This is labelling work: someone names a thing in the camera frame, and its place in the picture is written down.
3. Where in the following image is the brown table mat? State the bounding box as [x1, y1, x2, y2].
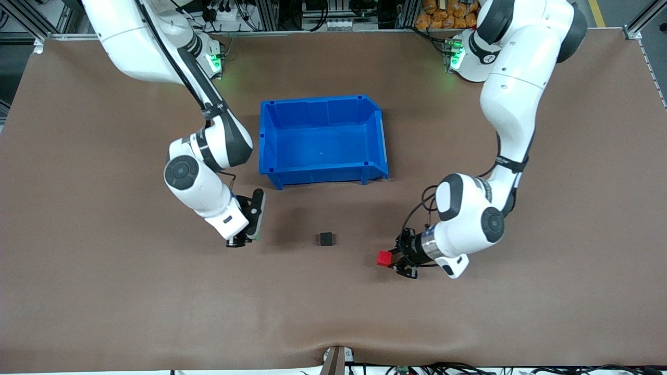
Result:
[0, 29, 667, 373]

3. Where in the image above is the blue plastic storage bin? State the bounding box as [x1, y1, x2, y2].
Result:
[258, 94, 390, 191]

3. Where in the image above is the white power strip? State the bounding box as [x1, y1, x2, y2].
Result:
[200, 4, 246, 24]

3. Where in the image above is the pile of orange bags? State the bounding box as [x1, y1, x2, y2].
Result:
[415, 0, 480, 31]

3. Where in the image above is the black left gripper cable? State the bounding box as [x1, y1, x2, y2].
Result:
[403, 132, 530, 246]

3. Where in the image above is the aluminium table edge rail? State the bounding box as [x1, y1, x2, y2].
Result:
[44, 28, 639, 41]

